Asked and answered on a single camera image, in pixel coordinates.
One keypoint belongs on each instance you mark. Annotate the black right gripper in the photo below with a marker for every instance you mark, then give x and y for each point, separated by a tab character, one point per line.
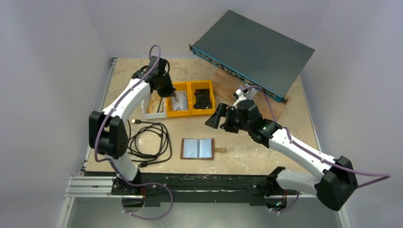
225	117

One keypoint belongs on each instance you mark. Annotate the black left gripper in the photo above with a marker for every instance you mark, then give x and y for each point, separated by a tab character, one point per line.
168	91

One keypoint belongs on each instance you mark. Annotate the brown leather card holder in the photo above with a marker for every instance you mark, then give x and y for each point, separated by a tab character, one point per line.
199	149

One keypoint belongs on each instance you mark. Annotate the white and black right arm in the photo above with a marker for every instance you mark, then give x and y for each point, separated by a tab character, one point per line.
331	180

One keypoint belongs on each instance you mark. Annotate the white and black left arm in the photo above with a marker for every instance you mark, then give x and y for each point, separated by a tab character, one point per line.
107	134

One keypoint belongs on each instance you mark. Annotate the silver cards stack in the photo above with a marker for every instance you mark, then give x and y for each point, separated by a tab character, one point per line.
182	104

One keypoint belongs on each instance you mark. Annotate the black cards stack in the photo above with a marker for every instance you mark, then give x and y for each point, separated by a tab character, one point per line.
202	99

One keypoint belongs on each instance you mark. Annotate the gold cards stack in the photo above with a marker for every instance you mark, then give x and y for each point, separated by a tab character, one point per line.
156	106

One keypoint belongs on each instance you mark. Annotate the yellow bin left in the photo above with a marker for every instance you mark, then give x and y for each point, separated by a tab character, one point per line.
179	86

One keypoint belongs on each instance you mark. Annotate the yellow bin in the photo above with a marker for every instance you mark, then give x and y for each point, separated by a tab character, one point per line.
179	86
201	84

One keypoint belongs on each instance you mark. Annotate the white plastic bin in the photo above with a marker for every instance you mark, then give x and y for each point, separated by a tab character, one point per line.
144	106

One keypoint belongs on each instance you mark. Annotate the yellow bin right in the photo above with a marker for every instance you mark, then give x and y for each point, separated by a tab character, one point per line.
201	84

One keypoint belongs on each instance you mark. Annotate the wooden board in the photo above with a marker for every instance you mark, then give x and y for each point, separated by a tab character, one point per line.
225	85

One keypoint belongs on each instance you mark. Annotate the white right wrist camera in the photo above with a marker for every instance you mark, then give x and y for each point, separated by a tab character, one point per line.
239	96

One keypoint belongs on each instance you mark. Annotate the blue grey network switch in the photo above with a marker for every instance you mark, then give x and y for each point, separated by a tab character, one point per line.
254	54

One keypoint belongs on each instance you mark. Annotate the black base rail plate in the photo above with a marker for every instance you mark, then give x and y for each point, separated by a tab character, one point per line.
155	188

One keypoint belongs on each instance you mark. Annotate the aluminium frame rail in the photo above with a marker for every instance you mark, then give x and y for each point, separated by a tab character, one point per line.
89	187

